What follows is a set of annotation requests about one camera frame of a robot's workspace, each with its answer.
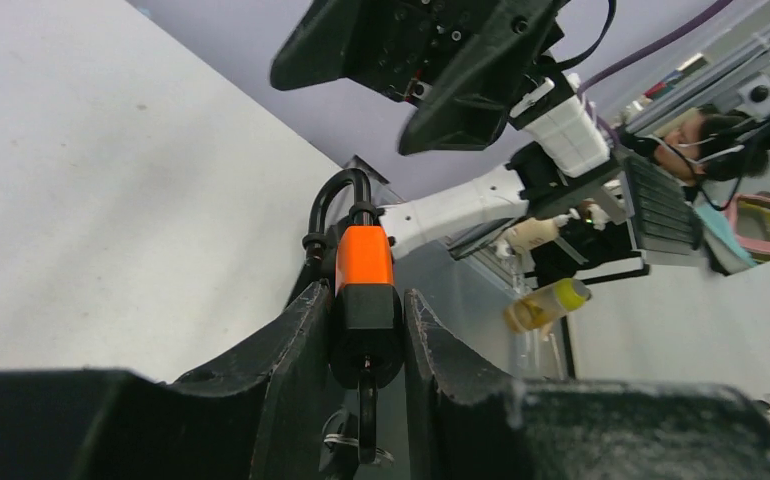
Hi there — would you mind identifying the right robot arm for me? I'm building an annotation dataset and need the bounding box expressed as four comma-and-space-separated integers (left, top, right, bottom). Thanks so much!
270, 1, 610, 259

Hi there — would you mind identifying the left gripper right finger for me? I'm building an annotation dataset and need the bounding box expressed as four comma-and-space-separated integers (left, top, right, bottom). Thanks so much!
404, 289, 511, 479

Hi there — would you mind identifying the pink framed container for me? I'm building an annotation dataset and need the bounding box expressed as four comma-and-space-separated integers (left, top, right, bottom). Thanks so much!
726, 191, 770, 263

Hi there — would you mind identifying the black keyboard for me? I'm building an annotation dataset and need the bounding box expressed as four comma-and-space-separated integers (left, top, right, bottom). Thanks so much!
617, 150, 702, 256

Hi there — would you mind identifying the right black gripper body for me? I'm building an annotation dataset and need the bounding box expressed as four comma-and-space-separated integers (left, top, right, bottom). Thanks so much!
376, 1, 563, 103

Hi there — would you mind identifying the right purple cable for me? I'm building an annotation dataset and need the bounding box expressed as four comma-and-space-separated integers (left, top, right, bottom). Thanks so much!
577, 0, 734, 94

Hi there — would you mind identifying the orange black padlock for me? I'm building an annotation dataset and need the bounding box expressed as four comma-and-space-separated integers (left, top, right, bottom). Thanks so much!
302, 168, 403, 391

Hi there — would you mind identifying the person in background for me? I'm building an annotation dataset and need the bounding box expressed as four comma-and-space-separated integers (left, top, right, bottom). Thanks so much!
618, 107, 770, 201

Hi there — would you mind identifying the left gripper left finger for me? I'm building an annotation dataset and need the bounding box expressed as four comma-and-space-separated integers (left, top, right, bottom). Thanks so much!
172, 282, 332, 479

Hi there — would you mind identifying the yellow capped bottle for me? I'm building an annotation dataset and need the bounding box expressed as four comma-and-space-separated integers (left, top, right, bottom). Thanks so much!
503, 278, 592, 333

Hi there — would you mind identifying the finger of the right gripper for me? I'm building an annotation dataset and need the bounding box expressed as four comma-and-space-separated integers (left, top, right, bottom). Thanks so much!
269, 0, 385, 91
397, 1, 566, 156

